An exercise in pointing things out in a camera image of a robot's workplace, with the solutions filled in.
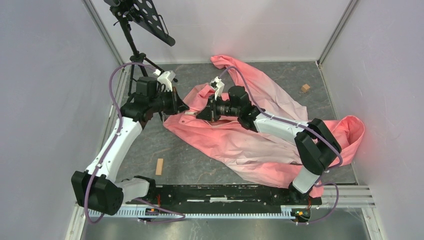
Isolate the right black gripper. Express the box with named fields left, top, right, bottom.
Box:
left=196, top=93, right=241, bottom=123

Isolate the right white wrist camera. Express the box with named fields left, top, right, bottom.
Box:
left=209, top=76, right=225, bottom=100

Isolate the small wooden cube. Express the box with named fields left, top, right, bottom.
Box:
left=301, top=84, right=311, bottom=93

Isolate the purple cable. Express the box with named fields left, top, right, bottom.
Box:
left=219, top=65, right=343, bottom=225
left=83, top=62, right=187, bottom=225

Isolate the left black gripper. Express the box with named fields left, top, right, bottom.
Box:
left=148, top=86, right=188, bottom=115

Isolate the pink zip jacket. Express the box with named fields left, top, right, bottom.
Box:
left=163, top=54, right=366, bottom=199

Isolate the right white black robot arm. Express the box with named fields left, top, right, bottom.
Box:
left=195, top=86, right=342, bottom=204

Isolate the long wooden block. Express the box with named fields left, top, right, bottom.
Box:
left=155, top=158, right=164, bottom=176

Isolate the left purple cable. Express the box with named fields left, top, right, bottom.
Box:
left=83, top=62, right=187, bottom=225

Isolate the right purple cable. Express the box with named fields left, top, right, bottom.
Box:
left=219, top=65, right=343, bottom=225

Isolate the white slotted cable duct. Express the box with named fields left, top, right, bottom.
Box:
left=86, top=205, right=312, bottom=220

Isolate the black perforated music stand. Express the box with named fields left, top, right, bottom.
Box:
left=104, top=0, right=176, bottom=77

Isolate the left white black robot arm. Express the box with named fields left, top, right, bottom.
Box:
left=71, top=76, right=189, bottom=216

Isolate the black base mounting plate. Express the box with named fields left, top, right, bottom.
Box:
left=143, top=184, right=322, bottom=214

